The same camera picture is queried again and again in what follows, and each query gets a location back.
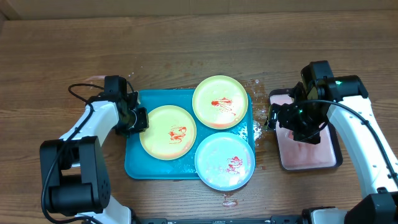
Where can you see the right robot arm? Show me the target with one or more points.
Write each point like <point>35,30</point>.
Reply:
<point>321,99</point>

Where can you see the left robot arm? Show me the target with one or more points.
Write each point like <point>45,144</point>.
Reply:
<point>75,180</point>

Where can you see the light blue plate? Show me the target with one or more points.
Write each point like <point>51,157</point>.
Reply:
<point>224,161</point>

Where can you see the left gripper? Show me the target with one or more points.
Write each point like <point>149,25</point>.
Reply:
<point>143,123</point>

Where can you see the yellow-green plate at back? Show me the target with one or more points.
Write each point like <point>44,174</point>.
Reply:
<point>220,102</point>

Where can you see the black tray with soapy water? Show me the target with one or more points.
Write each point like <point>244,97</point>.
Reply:
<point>296,156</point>

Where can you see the yellow plate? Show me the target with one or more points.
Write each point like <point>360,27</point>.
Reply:
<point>171,133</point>

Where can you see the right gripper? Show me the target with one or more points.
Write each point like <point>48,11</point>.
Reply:
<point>311,135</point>

